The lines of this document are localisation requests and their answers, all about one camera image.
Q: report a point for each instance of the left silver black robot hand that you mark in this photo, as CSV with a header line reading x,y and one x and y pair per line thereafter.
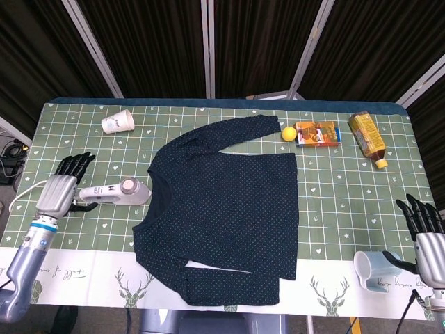
x,y
55,195

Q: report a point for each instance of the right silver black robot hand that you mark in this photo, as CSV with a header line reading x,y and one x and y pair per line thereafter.
x,y
431,254

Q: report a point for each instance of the white steam iron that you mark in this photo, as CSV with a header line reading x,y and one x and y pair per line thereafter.
x,y
139,196

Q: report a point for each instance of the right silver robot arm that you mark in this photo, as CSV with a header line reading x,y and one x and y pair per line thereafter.
x,y
438,295

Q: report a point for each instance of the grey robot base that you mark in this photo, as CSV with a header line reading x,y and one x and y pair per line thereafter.
x,y
208,321

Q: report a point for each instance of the navy blue dotted shirt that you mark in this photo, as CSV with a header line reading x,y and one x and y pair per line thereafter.
x,y
226,208

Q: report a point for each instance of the light blue mug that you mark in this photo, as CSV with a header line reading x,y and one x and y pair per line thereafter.
x,y
373,268

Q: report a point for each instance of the black electronic devices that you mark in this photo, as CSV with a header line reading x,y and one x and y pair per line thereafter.
x,y
12,153

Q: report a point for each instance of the white paper cup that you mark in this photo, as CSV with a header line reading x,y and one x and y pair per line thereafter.
x,y
116,122

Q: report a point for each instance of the green checked tablecloth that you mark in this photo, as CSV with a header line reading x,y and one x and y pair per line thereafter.
x,y
347,195

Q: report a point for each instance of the dark brown curtain panel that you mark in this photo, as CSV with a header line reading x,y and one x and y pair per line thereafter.
x,y
149,45
38,52
382,41
264,45
434,139

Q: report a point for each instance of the green yellow snack box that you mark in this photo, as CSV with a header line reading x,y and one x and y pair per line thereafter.
x,y
366,137

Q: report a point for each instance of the orange carton box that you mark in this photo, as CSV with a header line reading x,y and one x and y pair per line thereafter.
x,y
316,134

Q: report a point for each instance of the yellow ball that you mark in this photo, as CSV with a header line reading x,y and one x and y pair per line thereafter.
x,y
289,134

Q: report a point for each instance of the white screen frame post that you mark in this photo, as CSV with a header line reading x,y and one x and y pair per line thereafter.
x,y
311,48
208,48
92,48
14,130
422,85

